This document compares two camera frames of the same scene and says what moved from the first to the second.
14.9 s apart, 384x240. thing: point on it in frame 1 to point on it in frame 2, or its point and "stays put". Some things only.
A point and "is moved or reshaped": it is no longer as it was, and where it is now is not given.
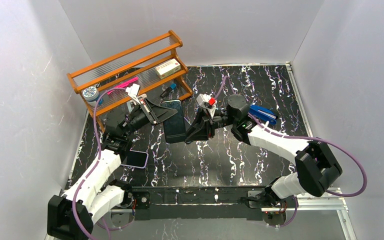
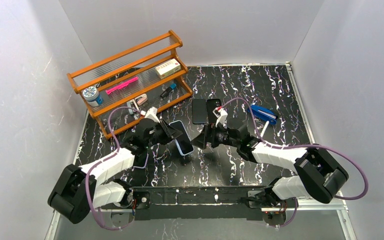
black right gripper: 208,124 to 210,136
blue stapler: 264,114 stays put
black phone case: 174,128 is moved or reshaped
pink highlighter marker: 125,85 stays put
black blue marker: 172,86 stays put
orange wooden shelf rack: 150,73 stays put
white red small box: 167,68 stays put
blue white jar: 91,94 stays put
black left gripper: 150,114 to 166,132
